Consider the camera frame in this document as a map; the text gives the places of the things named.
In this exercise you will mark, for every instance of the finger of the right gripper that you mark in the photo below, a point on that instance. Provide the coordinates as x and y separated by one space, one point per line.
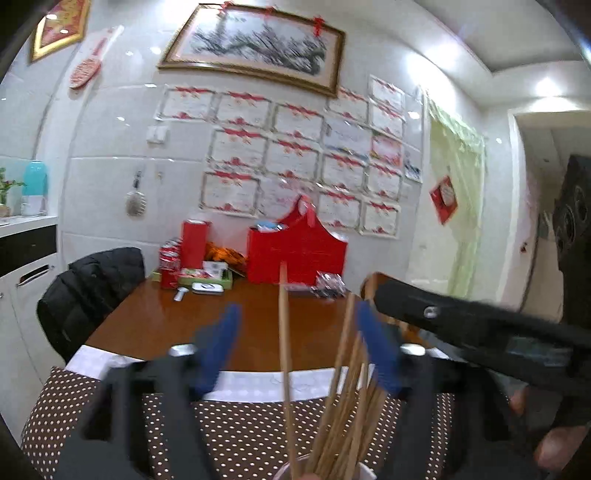
424 309

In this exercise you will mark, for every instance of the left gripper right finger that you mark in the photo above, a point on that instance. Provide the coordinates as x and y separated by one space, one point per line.
486 440

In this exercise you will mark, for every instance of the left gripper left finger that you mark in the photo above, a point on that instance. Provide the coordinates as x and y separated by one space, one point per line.
110 439

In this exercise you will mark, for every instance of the person's right hand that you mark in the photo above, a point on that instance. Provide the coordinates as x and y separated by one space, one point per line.
560 427

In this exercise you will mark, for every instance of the brown wooden chair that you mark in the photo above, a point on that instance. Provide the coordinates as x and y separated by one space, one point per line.
377 289

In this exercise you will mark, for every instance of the clear packaged items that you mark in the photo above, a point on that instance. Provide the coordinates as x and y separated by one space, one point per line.
330 285

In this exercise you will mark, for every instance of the brown polka dot placemat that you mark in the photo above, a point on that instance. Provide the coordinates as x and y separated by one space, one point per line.
246 440

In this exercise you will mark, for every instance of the red gift bag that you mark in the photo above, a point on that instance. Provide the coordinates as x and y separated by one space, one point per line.
302 244

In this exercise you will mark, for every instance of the red diamond door decoration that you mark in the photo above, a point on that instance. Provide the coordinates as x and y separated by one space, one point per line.
444 198

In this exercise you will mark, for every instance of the black jacket on chair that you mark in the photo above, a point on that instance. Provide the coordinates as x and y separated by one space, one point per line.
78 300

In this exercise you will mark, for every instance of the green door curtain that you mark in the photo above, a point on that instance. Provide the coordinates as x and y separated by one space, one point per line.
443 257

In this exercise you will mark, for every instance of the white small device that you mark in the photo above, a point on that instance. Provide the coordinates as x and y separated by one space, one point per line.
207 288

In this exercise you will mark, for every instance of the green tray with items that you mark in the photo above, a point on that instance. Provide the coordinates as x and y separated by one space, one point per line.
186 277

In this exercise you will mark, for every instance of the red cola can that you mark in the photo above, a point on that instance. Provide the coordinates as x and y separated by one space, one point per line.
169 264

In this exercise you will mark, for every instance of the red tall box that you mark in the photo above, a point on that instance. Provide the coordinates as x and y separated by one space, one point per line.
193 243

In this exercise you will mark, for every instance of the white black sideboard cabinet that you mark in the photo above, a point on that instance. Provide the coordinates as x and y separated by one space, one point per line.
29 264

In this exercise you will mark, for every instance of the hanging round brush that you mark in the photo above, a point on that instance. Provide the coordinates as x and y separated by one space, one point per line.
135 202

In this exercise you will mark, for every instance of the light blue humidifier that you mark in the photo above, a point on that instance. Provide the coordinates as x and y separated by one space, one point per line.
35 190

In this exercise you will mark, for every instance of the small green potted plant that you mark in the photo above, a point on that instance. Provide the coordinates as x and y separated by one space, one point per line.
5 186

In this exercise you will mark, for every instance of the plum blossom framed painting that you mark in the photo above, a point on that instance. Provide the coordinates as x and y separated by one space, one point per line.
259 42

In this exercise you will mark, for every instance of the gold framed red picture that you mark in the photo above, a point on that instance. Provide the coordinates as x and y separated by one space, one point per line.
64 25

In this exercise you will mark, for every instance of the round red wall ornament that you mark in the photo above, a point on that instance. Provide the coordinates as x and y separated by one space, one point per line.
88 67

